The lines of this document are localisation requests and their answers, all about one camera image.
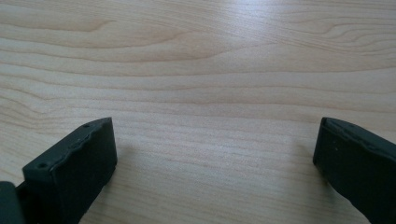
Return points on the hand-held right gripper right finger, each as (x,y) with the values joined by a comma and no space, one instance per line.
(358,168)

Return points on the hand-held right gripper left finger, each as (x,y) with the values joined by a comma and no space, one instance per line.
(71,174)

